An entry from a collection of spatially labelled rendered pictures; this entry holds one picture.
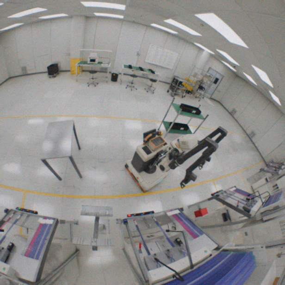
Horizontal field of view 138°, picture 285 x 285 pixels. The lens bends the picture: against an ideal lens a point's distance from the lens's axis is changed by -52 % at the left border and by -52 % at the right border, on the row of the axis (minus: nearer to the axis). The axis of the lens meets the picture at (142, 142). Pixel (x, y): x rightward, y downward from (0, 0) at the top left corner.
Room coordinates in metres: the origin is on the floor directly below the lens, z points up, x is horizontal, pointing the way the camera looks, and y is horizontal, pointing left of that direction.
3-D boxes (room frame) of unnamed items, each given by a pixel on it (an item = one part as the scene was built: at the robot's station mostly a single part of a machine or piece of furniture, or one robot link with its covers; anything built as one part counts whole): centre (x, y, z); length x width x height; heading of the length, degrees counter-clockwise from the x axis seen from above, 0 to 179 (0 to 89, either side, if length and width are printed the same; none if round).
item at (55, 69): (3.77, 5.60, 0.30); 0.64 x 0.46 x 0.60; 30
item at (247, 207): (0.49, -1.94, 0.66); 1.01 x 0.73 x 1.31; 27
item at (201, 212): (0.42, -1.17, 0.39); 0.24 x 0.24 x 0.78; 27
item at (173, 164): (0.95, -0.54, 0.99); 0.28 x 0.16 x 0.22; 145
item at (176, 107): (2.58, -0.77, 0.55); 0.91 x 0.46 x 1.10; 117
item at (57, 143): (0.60, 1.17, 0.40); 0.70 x 0.45 x 0.80; 37
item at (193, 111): (2.59, -0.78, 1.01); 0.57 x 0.17 x 0.11; 116
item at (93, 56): (4.34, 3.36, 1.03); 0.44 x 0.37 x 0.46; 123
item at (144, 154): (1.16, -0.22, 0.59); 0.55 x 0.34 x 0.83; 145
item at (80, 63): (4.35, 3.31, 0.40); 1.50 x 0.75 x 0.81; 117
